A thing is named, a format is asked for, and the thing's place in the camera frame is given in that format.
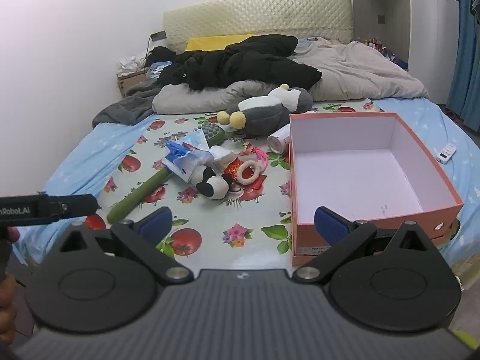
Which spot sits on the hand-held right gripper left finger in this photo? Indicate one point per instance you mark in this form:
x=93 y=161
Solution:
x=157 y=225

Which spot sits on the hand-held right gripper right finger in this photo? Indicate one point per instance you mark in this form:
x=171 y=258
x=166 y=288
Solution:
x=330 y=229

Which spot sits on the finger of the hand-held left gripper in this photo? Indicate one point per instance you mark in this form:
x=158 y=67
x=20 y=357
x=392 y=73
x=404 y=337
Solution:
x=77 y=204

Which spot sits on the black white panda plush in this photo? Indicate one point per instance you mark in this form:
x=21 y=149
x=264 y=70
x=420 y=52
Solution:
x=212 y=186

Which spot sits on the blue white tissue packet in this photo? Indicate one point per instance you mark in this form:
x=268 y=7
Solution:
x=180 y=156

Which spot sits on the white face mask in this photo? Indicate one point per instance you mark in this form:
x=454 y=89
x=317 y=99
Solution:
x=221 y=153

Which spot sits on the red snack packet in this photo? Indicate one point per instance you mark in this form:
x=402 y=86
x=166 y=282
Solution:
x=235 y=166

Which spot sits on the person's left hand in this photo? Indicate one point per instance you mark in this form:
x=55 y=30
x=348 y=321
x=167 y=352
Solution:
x=10 y=235

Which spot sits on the green massage brush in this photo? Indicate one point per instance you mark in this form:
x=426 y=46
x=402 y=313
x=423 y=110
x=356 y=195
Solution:
x=142 y=191

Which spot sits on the light blue bed sheet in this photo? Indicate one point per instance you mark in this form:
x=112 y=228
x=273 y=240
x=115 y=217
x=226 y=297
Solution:
x=75 y=157

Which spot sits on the floral tomato print sheet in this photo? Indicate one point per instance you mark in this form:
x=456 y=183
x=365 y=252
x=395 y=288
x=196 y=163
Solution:
x=210 y=225

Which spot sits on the white cylindrical bottle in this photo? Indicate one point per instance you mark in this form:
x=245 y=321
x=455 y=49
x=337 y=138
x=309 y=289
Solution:
x=279 y=140

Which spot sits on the pink feather toy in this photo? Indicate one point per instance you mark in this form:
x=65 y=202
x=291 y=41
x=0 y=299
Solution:
x=258 y=153

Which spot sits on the dark grey blanket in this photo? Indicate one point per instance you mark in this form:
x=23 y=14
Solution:
x=127 y=108

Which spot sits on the grey penguin plush toy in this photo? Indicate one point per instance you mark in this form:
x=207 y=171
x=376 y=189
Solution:
x=270 y=114

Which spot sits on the brown cardboard box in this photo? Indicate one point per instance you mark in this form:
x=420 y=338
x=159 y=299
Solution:
x=129 y=81

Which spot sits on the white crumpled cloth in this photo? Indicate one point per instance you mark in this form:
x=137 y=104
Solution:
x=129 y=63

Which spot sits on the blue printed bag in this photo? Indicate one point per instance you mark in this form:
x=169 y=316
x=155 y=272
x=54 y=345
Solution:
x=155 y=69

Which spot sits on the beige duvet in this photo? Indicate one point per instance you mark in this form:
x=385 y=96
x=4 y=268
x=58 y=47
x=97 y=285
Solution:
x=356 y=71

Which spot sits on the black cloth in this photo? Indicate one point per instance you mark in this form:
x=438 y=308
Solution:
x=159 y=54

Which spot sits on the black jacket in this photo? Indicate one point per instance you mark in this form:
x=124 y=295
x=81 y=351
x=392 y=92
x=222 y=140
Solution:
x=243 y=63

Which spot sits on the row of small bottles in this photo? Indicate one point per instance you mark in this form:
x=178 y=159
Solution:
x=375 y=45

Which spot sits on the yellow pillow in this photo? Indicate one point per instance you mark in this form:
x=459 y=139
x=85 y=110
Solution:
x=210 y=42

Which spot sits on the blue curtain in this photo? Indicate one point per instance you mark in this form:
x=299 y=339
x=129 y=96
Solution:
x=465 y=63

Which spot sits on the cream quilted headboard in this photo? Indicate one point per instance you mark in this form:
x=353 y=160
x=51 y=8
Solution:
x=262 y=15

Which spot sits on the wall socket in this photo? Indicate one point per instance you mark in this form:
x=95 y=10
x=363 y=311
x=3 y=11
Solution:
x=158 y=36

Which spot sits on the wall switch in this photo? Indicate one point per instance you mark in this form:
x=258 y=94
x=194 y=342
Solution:
x=381 y=19

